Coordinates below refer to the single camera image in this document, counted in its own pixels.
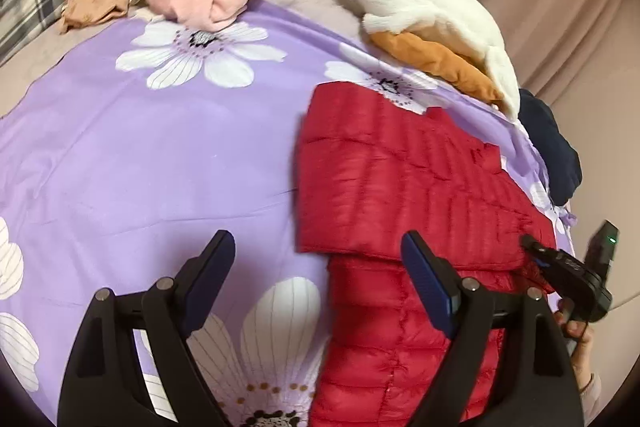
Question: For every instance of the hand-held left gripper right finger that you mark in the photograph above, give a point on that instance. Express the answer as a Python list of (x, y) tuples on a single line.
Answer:
[(427, 282)]

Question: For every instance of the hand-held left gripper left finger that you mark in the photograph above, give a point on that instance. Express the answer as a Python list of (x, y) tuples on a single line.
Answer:
[(210, 277)]

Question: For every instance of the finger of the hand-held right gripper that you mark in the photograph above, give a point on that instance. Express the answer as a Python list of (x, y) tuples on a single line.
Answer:
[(539, 254)]

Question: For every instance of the red puffer jacket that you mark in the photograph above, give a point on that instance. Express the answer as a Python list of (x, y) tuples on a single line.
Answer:
[(395, 187)]

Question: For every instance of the person's right forearm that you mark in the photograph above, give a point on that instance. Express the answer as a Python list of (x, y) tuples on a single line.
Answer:
[(590, 392)]

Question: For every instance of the person's right hand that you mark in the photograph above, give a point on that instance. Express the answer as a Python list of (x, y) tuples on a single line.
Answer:
[(580, 347)]

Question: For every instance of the navy blue garment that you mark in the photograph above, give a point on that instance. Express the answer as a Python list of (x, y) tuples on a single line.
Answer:
[(550, 142)]

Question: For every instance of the purple floral bed sheet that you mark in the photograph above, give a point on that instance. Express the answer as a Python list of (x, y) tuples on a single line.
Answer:
[(150, 147)]

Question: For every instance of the orange-brown garment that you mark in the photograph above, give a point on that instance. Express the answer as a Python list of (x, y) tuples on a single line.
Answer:
[(440, 62)]

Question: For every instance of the white fleece garment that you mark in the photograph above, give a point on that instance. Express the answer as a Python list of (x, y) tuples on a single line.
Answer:
[(425, 2)]

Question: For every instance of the tan garment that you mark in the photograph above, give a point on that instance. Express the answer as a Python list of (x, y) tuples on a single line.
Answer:
[(97, 2)]

